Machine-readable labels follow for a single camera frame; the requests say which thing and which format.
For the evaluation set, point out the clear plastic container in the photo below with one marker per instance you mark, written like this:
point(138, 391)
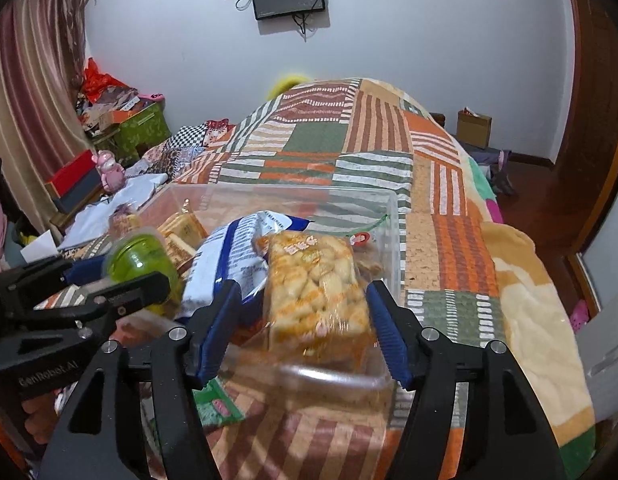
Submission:
point(299, 200)

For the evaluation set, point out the pile of papers and boxes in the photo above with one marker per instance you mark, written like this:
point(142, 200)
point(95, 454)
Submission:
point(114, 107)

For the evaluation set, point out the tan biscuit packet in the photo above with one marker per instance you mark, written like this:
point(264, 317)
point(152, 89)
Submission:
point(186, 227)

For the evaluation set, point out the green red snack packet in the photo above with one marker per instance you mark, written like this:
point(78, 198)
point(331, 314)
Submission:
point(216, 402)

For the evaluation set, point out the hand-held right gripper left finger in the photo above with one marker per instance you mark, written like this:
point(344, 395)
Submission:
point(216, 330)

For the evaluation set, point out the cardboard box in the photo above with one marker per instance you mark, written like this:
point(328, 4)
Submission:
point(474, 127)

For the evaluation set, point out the wooden door frame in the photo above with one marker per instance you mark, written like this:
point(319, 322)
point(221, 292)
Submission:
point(594, 110)

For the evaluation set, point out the grey bag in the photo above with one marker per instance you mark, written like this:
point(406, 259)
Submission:
point(494, 170)

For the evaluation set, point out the patchwork blanket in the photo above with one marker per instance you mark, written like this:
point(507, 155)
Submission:
point(439, 200)

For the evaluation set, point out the checkered cloth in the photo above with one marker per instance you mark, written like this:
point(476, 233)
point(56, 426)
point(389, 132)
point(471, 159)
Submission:
point(184, 142)

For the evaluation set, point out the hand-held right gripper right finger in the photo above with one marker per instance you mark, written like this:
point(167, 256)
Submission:
point(389, 330)

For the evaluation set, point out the red box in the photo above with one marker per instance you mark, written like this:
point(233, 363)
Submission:
point(71, 172)

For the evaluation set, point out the white paper box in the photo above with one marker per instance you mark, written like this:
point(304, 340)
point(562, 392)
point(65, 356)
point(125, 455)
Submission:
point(39, 247)

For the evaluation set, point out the red patterned cushion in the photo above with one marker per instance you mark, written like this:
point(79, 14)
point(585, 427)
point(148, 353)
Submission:
point(219, 132)

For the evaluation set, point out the blue white snack packet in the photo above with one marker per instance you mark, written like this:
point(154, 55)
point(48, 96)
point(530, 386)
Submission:
point(224, 260)

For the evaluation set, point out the pink plush toy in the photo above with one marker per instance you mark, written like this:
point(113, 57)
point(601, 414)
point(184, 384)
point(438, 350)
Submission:
point(109, 172)

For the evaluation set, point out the green storage box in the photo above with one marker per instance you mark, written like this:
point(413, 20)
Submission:
point(144, 132)

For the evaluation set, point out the orange puffed snack packet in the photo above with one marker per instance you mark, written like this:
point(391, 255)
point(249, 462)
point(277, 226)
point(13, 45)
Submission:
point(309, 285)

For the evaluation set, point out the green plastic cup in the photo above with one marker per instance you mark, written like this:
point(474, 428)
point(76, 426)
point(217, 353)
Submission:
point(139, 255)

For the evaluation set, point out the pink slipper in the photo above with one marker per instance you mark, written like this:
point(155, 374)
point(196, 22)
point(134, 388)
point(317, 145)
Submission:
point(579, 316)

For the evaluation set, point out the white appliance with stickers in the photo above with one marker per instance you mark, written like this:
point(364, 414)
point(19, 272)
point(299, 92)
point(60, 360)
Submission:
point(609, 310)

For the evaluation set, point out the clear biscuit packet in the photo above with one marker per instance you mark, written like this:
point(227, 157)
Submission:
point(179, 252)

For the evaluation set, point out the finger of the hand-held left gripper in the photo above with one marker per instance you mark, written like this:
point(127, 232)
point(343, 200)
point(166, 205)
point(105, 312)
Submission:
point(34, 277)
point(134, 292)

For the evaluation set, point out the red plastic bag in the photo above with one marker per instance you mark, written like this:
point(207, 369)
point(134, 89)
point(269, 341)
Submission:
point(101, 80)

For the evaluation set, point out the white cloth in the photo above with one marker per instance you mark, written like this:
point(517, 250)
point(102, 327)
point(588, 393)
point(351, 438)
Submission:
point(114, 205)

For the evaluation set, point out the striped curtain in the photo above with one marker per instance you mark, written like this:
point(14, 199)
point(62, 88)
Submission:
point(29, 100)

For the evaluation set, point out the yellow foam tube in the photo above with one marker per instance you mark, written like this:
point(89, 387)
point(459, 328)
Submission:
point(289, 82)

